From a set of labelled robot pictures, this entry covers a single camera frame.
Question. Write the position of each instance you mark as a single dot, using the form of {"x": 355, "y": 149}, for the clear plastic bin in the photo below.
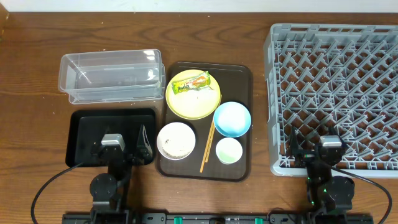
{"x": 112, "y": 76}

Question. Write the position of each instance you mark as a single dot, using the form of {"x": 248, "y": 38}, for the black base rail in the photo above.
{"x": 162, "y": 218}

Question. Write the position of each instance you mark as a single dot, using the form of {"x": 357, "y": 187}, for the wooden chopstick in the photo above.
{"x": 203, "y": 161}
{"x": 210, "y": 140}

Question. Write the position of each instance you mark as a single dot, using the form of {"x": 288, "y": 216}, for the green snack wrapper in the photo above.
{"x": 192, "y": 83}

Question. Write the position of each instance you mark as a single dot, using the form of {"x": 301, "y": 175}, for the yellow round plate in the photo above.
{"x": 195, "y": 103}

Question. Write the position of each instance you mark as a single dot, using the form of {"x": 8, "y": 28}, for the light blue bowl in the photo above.
{"x": 232, "y": 119}

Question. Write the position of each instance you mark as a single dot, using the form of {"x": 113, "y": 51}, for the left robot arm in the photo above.
{"x": 109, "y": 190}

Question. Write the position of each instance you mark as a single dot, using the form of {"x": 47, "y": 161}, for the black plastic tray bin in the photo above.
{"x": 87, "y": 128}

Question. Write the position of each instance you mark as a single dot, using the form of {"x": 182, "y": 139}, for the grey dishwasher rack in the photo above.
{"x": 333, "y": 75}

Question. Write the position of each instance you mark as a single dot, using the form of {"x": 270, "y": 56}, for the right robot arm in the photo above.
{"x": 331, "y": 196}

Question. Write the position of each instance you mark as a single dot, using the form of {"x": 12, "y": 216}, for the dark brown serving tray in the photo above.
{"x": 235, "y": 82}

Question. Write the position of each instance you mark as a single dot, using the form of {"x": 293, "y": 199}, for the pile of white rice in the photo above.
{"x": 173, "y": 149}

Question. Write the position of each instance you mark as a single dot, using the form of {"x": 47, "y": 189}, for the small pale green cup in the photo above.
{"x": 229, "y": 150}

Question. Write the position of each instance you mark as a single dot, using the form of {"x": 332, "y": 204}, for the wooden chopstick right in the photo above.
{"x": 210, "y": 140}

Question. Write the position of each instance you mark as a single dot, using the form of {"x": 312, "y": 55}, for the wooden chopstick left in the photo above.
{"x": 203, "y": 161}

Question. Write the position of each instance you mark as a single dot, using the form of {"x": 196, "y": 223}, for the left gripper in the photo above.
{"x": 143, "y": 151}

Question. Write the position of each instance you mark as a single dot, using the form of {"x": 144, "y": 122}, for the white bowl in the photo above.
{"x": 180, "y": 132}

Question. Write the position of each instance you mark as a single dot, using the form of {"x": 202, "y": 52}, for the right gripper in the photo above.
{"x": 310, "y": 156}

